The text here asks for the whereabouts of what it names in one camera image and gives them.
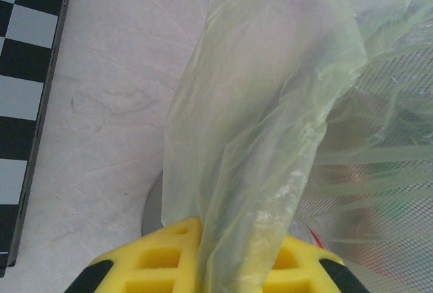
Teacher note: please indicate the black grey chessboard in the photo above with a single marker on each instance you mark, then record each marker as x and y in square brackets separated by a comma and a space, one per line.
[27, 69]

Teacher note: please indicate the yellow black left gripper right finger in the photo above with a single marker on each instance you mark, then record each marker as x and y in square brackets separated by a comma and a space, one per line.
[297, 272]

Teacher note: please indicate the grey mesh waste bin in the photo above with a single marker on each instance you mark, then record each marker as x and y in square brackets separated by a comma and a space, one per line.
[399, 69]

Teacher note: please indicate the green plastic bin liner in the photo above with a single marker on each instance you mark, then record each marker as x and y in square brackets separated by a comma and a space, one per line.
[253, 103]

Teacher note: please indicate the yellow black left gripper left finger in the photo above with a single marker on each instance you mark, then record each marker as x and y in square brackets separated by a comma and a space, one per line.
[152, 266]

